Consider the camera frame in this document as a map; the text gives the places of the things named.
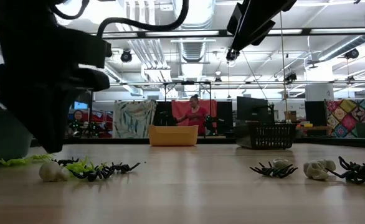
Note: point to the brown cardboard box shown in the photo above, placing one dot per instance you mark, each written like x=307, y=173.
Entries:
x=291, y=116

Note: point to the white plastic skull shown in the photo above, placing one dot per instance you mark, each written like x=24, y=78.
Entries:
x=282, y=162
x=51, y=172
x=329, y=165
x=315, y=170

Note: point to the blue lit screen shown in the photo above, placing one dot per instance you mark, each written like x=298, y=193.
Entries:
x=80, y=105

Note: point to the black ceiling spotlight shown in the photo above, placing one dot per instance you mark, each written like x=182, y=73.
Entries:
x=352, y=53
x=291, y=77
x=231, y=55
x=126, y=56

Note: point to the silver ventilation duct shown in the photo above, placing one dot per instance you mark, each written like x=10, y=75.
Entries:
x=201, y=12

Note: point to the black overhead light bar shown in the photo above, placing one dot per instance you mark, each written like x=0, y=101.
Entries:
x=201, y=33

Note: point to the yellow plastic bin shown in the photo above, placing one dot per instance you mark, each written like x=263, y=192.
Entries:
x=173, y=137

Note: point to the black background robot arm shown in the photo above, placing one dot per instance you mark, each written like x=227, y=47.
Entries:
x=210, y=124

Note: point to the black upright panel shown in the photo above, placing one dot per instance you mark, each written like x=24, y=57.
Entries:
x=224, y=109
x=162, y=107

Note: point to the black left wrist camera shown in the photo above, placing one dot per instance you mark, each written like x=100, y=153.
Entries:
x=86, y=48

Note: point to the black mesh basket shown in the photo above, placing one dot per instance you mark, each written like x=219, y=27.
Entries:
x=273, y=137

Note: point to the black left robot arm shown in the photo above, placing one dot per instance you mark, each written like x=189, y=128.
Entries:
x=20, y=15

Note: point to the leaf print cloth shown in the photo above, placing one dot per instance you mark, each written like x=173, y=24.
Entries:
x=132, y=119

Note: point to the seated person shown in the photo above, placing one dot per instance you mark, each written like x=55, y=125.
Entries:
x=78, y=115

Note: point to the colourful patchwork quilt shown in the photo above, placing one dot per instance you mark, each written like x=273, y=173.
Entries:
x=350, y=118

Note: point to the standing person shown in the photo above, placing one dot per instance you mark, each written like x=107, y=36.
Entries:
x=196, y=116

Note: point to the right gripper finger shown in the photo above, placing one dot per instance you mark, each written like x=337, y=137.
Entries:
x=254, y=28
x=237, y=21

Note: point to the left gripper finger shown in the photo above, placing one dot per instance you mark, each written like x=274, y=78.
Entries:
x=48, y=124

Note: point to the red cloth backdrop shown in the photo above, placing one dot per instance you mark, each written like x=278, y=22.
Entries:
x=177, y=107

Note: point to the black aluminium table frame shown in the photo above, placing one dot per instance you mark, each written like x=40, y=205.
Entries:
x=123, y=141

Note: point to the black metal frame rack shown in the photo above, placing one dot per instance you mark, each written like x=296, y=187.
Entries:
x=185, y=82

